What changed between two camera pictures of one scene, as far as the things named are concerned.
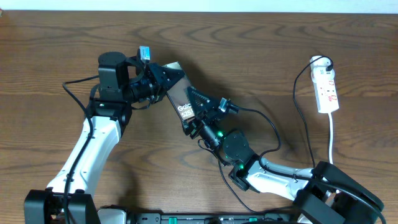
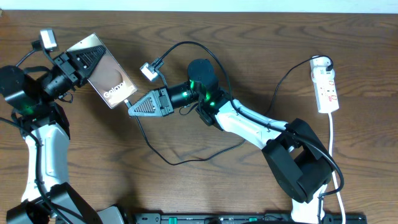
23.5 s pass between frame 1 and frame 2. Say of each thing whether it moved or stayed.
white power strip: stayed
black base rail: stayed
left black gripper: moved
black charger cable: moved
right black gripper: moved
